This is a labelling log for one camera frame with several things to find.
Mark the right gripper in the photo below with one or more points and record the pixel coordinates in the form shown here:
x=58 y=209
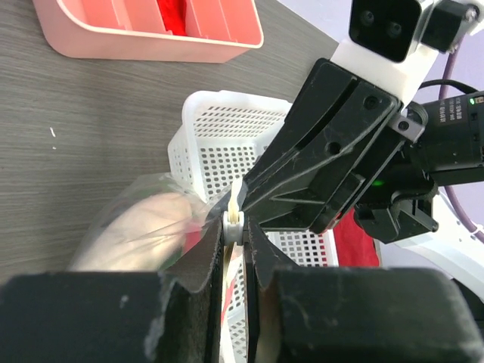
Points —
x=352 y=128

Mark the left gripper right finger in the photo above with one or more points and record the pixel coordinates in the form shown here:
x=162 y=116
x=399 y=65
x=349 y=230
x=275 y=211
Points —
x=333 y=314

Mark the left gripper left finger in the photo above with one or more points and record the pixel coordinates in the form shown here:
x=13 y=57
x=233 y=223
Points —
x=163 y=316

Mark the polka dot zip bag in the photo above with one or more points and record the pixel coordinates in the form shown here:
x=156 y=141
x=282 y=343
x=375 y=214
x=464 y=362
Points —
x=225 y=209

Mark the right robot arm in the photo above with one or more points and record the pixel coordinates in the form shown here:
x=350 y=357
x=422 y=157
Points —
x=451 y=148

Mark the red folded shirt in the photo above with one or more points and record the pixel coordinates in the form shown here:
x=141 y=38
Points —
x=354 y=247

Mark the white plastic basket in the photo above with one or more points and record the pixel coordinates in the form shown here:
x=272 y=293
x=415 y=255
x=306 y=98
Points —
x=221 y=137

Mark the pink divided organizer box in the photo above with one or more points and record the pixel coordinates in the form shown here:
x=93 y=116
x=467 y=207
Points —
x=217 y=31

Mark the red rolled sock front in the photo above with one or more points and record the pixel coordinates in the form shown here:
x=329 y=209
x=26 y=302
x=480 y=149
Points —
x=173 y=13

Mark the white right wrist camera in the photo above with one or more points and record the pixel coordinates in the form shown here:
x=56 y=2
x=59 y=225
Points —
x=393 y=44

